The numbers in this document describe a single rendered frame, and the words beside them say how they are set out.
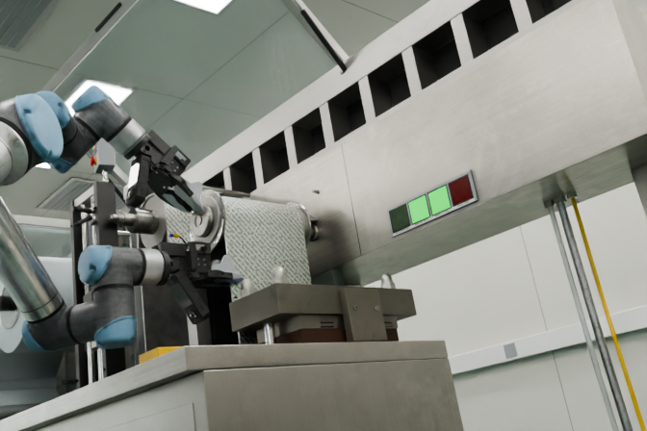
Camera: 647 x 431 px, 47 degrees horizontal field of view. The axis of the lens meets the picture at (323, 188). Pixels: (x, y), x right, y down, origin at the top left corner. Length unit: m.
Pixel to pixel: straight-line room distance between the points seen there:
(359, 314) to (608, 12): 0.76
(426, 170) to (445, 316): 2.96
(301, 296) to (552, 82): 0.65
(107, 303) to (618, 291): 3.00
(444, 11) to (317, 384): 0.89
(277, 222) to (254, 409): 0.61
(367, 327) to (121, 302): 0.50
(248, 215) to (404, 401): 0.55
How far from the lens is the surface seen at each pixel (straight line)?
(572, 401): 4.15
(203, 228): 1.69
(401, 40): 1.82
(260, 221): 1.74
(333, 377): 1.40
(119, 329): 1.43
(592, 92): 1.48
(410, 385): 1.55
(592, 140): 1.46
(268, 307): 1.46
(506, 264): 4.34
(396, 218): 1.71
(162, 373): 1.28
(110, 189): 1.96
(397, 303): 1.67
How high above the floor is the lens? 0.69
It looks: 20 degrees up
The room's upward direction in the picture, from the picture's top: 9 degrees counter-clockwise
